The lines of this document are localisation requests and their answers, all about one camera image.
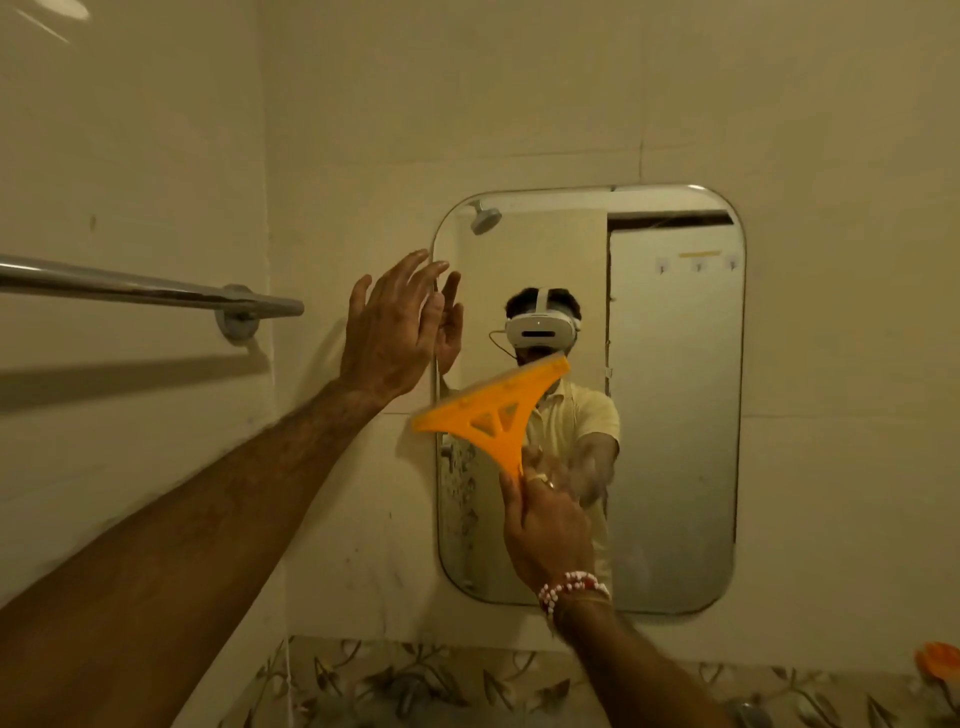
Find person's right hand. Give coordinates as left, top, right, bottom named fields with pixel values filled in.
left=500, top=449, right=598, bottom=594

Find orange plastic wall holder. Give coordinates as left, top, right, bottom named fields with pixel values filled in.
left=914, top=641, right=960, bottom=684

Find person's left forearm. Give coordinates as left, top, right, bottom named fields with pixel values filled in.
left=0, top=378, right=388, bottom=728

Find person's right forearm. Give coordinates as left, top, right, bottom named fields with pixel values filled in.
left=554, top=596, right=733, bottom=728

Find orange plastic squeegee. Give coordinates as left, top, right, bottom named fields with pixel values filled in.
left=410, top=352, right=571, bottom=481

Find red and white bead bracelets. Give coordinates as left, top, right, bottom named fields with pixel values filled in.
left=537, top=571, right=613, bottom=620

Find chrome towel bar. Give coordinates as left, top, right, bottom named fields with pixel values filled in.
left=0, top=253, right=305, bottom=345

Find person's left hand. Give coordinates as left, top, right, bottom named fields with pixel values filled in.
left=338, top=248, right=451, bottom=403

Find wall mirror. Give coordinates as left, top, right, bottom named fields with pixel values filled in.
left=432, top=183, right=748, bottom=616

